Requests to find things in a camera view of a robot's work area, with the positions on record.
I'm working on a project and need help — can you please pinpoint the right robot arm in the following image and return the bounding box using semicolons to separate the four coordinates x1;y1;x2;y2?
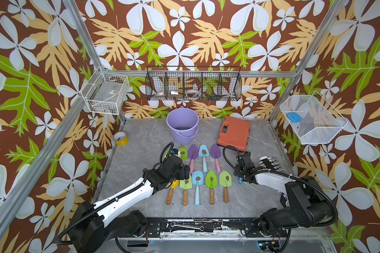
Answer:
233;152;338;236

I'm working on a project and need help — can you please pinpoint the black wire basket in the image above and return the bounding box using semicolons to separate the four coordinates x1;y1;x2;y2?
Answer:
145;65;242;101

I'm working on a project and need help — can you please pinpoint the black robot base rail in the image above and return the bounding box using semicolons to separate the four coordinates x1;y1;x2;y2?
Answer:
146;217;287;238

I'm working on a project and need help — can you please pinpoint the purple trowel pink handle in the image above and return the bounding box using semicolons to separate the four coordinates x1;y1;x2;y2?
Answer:
211;144;222;174
188;144;198;174

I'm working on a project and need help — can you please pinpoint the purple plastic bucket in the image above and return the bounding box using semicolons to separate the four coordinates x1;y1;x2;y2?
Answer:
166;108;199;145

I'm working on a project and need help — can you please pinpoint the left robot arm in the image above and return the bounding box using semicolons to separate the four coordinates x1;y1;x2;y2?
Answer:
56;155;191;253

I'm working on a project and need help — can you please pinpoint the red plastic tool case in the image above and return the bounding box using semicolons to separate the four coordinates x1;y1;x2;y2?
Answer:
217;116;251;152

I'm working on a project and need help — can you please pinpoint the yellow square trowel wooden handle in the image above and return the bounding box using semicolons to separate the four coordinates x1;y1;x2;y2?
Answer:
166;180;179;205

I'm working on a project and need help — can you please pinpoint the purple trowel pink handle right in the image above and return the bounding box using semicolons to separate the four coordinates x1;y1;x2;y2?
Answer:
211;144;222;174

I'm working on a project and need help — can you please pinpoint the green square trowel wooden handle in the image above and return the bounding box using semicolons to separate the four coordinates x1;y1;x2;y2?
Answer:
179;175;192;206

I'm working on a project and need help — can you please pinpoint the green pointed trowel wooden handle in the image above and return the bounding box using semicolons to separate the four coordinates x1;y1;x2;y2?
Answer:
205;170;218;205

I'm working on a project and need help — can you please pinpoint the black socket bit rack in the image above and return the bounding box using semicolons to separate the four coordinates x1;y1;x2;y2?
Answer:
259;156;284;172

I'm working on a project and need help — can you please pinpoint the white wire basket right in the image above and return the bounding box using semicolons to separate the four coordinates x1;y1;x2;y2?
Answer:
280;92;348;145

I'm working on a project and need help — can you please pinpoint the white wire basket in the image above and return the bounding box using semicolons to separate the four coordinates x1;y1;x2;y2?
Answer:
280;92;348;145
81;67;130;116

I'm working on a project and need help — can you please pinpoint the green trowel yellow handle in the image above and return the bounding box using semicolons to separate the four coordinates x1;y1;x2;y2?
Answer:
178;145;189;161

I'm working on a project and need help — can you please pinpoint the yellow tape roll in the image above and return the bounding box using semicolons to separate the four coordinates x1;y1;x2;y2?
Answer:
113;132;129;146

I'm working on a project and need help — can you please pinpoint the light blue round trowel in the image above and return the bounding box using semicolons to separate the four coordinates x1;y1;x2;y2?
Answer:
192;171;204;206

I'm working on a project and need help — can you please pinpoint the green square trowel right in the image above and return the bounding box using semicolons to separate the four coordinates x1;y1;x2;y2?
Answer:
219;171;232;203

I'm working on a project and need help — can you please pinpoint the white wire basket left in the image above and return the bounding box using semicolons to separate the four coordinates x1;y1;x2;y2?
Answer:
81;67;130;116

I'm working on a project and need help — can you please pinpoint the blue object in basket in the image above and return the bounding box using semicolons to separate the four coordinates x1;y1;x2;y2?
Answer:
287;112;302;123

